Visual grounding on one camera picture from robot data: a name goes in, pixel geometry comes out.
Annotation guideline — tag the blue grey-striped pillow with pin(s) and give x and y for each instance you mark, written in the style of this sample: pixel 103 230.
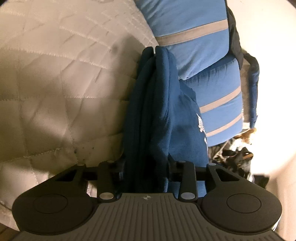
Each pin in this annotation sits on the blue grey-striped pillow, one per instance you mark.
pixel 219 88
pixel 189 20

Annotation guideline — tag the brown teddy bear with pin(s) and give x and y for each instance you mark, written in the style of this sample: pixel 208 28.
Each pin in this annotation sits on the brown teddy bear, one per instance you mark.
pixel 247 133

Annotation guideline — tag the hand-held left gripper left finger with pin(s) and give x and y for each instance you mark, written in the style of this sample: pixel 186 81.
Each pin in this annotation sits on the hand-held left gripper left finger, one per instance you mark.
pixel 119 172

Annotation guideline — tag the dark jacket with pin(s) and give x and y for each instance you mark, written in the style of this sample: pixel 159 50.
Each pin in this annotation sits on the dark jacket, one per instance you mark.
pixel 235 41

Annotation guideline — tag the blue sweatshirt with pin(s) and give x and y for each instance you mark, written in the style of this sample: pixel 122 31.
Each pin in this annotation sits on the blue sweatshirt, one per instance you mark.
pixel 157 115

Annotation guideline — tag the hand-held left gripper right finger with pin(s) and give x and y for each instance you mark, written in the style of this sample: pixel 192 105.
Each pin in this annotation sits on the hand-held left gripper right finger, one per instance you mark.
pixel 173 172

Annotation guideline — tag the grey quilted bedspread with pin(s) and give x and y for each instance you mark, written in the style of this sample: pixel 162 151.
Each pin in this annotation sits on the grey quilted bedspread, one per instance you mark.
pixel 57 81

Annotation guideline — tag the silver patterned cloth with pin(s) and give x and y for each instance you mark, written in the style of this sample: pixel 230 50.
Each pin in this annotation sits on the silver patterned cloth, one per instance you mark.
pixel 245 104

